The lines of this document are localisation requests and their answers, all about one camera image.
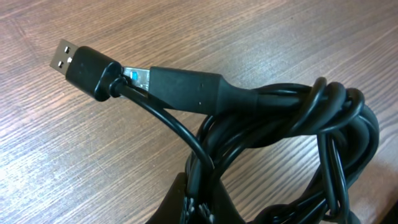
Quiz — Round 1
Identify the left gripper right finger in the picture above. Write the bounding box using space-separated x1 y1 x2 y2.
201 181 246 224

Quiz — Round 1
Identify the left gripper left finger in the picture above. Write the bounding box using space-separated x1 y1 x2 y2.
146 172 188 224

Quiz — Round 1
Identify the thick black USB cable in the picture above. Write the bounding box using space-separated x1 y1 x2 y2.
123 65 381 224

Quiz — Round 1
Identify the thin black USB cable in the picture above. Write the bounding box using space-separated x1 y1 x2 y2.
49 38 349 224

